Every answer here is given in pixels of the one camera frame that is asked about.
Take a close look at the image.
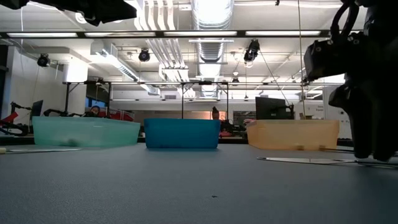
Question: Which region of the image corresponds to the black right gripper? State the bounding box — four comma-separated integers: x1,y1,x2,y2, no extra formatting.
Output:
329,30,398,162

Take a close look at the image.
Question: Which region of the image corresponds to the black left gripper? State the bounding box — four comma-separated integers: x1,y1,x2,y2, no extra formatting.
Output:
27,0,137,27

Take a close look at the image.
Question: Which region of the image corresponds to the marbled-handle silver knife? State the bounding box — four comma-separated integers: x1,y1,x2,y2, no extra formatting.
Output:
256,156,398,169

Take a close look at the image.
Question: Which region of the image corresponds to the white pillar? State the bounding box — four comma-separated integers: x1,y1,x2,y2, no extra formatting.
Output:
322,85,354,140

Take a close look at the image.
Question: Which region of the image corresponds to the white ceiling box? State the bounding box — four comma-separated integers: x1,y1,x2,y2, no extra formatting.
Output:
62,58,90,83

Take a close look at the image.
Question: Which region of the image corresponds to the orange plastic bin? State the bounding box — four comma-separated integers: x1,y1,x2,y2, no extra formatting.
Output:
246,119,340,152

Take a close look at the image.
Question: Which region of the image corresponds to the black monitor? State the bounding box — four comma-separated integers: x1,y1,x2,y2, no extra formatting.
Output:
255,96,295,121

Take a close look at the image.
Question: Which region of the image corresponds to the small dark monitor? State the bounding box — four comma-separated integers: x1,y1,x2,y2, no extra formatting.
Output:
30,99,44,118

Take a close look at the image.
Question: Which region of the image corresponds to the teal plastic bin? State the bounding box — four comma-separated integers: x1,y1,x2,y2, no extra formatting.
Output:
32,116,141,147

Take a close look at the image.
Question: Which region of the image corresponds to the black overhead light bar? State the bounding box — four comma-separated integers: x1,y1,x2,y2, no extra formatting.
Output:
0,30,363,39

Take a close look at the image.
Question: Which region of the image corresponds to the blue plastic bin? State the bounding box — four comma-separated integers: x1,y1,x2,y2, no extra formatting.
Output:
144,118,221,149

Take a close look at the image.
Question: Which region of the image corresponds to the blue-gray table mat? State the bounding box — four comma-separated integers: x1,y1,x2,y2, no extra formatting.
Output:
0,143,398,224

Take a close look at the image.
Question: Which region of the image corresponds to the thin hanging cord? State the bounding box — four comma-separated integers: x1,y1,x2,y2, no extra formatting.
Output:
297,0,307,121

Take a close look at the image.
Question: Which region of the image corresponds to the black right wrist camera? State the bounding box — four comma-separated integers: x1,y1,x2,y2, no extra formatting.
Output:
303,38,346,82

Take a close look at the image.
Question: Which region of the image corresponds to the silver ceiling duct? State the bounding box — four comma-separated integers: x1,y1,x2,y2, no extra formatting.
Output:
190,0,234,65

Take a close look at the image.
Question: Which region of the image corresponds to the black background rig frame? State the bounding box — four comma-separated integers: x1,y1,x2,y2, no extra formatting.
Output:
63,80,231,121

